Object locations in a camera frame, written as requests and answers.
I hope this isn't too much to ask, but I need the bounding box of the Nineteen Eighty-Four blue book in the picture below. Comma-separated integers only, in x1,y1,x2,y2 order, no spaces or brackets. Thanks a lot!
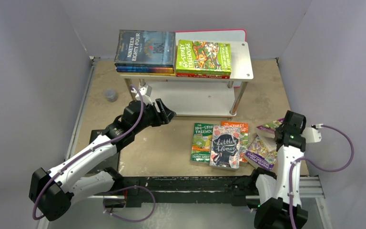
114,30,176,68

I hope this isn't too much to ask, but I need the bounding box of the purple Treehouse book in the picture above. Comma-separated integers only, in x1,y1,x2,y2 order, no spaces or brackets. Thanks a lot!
244,135,277,171

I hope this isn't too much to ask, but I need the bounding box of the white two-tier metal shelf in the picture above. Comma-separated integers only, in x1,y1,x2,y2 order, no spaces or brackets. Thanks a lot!
119,41,254,118

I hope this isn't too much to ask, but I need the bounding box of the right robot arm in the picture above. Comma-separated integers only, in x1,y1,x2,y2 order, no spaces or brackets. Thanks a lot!
248,111,308,229

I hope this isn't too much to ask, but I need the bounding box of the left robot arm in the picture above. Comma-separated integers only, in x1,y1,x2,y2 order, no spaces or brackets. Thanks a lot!
29,99,176,221

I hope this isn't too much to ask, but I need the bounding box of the red 13-Storey Treehouse book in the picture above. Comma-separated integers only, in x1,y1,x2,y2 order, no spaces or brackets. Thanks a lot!
175,73,230,79

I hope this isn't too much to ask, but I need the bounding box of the orange Treehouse book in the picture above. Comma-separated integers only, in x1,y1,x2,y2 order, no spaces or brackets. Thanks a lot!
221,121,249,164

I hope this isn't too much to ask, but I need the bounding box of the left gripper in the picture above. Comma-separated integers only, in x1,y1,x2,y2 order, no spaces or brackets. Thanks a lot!
133,98,175,134

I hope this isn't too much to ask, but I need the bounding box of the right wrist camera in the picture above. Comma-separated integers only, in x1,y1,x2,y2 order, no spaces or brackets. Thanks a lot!
301,124,323,144

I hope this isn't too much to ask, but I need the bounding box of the yellow book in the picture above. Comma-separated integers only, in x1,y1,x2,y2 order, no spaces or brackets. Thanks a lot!
119,73,176,76

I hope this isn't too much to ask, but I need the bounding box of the green 65-Storey Treehouse book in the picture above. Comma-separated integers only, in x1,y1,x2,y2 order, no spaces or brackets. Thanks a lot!
175,40,232,76

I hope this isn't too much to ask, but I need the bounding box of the Little Women book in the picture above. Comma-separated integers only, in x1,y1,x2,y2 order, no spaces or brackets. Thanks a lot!
209,125,241,170

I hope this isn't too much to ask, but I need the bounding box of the Jane Eyre book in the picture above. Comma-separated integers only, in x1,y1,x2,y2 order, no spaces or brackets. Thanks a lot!
116,66,174,74

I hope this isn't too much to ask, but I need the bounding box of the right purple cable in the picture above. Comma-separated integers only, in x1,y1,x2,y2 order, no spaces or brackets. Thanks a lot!
288,124,355,229

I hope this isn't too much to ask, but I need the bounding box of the dark green Treehouse book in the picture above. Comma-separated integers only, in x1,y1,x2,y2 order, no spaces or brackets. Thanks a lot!
190,123,214,164

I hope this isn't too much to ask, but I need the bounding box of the small clear plastic cup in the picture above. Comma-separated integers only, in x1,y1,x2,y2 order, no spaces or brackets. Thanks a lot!
103,88,118,103

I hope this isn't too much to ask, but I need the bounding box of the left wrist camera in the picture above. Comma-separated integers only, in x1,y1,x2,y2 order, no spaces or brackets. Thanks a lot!
131,84,153,104

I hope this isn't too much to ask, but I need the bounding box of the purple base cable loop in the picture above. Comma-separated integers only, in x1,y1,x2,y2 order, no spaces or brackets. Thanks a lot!
103,186,156,223

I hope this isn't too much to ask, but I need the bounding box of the black Moon Sixpence book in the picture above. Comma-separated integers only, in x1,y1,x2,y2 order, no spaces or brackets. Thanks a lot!
87,129,120,176

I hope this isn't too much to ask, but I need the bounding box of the black aluminium base frame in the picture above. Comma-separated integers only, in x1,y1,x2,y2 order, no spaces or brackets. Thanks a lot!
44,176,324,209

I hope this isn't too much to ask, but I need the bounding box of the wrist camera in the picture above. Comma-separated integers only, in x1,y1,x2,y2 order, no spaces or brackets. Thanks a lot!
301,124,323,144
131,84,153,104

